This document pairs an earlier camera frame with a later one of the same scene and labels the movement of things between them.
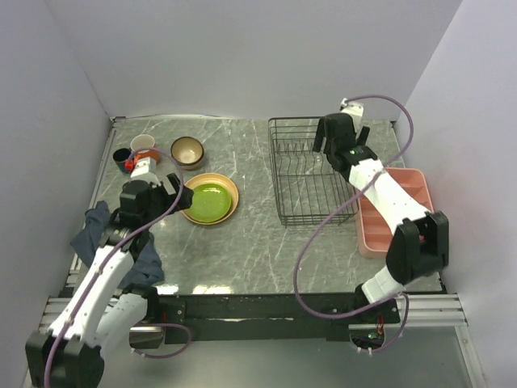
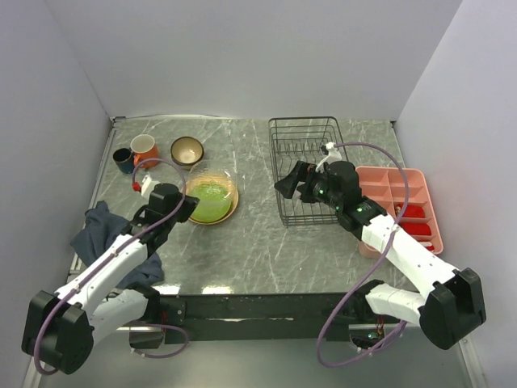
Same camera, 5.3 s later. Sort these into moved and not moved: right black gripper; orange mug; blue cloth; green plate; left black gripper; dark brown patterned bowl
Moved: left black gripper; right black gripper
Not moved: green plate; dark brown patterned bowl; orange mug; blue cloth
